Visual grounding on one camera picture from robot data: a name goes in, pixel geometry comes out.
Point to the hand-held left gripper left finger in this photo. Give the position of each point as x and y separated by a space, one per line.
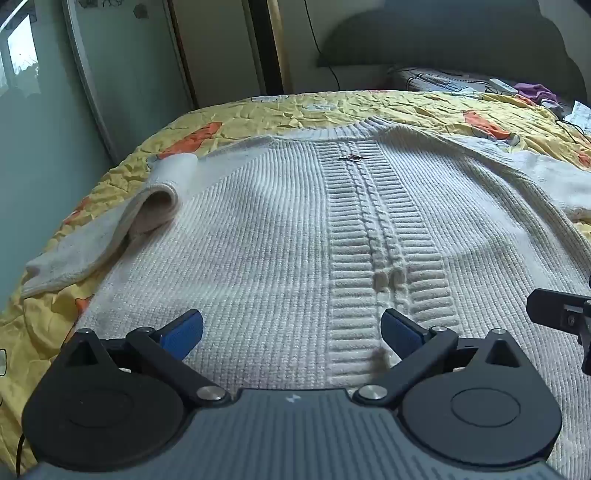
182 334

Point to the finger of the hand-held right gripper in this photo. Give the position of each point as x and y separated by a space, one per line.
549 307

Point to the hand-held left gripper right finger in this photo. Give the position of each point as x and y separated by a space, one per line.
401 334

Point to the white knit sweater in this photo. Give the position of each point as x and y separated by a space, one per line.
277 230

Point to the white patterned cloth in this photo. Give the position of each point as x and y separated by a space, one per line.
581 113

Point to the purple cloth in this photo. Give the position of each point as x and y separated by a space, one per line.
535 92

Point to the reflective glass wardrobe door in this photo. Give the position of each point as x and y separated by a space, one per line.
32 161

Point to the yellow printed quilt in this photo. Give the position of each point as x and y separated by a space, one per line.
286 108

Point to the patterned pillow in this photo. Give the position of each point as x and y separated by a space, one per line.
438 79

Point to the flower sticker wardrobe door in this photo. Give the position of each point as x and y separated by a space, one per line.
134 69

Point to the brown wooden trim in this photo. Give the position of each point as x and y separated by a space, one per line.
184 55

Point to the grey padded headboard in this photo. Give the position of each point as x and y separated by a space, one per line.
438 37

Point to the gold tower fan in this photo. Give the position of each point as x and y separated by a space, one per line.
268 41

